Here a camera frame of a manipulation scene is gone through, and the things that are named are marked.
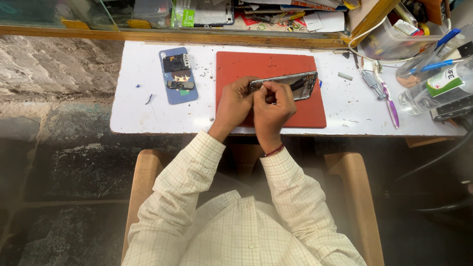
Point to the wooden chair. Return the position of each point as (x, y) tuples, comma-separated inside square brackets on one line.
[(347, 192)]

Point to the black tweezers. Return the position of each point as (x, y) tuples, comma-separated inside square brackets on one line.
[(351, 57)]

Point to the grey metal screwdriver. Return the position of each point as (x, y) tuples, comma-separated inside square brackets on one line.
[(372, 84)]

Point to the red thread wrist band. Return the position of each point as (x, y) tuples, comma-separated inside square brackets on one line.
[(274, 150)]

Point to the small white eraser block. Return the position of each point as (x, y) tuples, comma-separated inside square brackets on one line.
[(345, 76)]

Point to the smartphone frame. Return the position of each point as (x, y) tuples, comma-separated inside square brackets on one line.
[(301, 84)]

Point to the purple white toothbrush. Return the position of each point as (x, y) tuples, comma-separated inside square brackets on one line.
[(391, 105)]

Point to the person's checked cream shirt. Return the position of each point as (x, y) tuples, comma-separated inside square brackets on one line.
[(240, 229)]

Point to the red rubber work mat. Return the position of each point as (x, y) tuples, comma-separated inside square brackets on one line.
[(295, 111)]

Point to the black phone speaker module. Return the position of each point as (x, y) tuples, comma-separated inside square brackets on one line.
[(180, 85)]

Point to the small blue plastic scrap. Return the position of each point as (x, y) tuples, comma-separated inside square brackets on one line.
[(148, 99)]

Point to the person's right hand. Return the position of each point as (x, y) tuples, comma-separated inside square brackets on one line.
[(271, 111)]

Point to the black phone camera board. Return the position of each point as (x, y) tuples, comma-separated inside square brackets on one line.
[(176, 62)]

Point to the glass display counter with parts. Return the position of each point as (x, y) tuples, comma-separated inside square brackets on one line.
[(184, 14)]

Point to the blue cartoon phone back cover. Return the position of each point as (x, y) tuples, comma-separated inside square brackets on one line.
[(179, 94)]

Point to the clear plastic container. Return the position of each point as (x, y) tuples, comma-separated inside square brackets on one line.
[(391, 40)]

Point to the clear bottle with blue nozzle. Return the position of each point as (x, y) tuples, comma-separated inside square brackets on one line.
[(425, 62)]

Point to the person's left hand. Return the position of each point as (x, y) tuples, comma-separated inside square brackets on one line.
[(231, 105)]

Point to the clear plastic water bottle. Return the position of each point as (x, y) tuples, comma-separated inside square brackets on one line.
[(432, 88)]

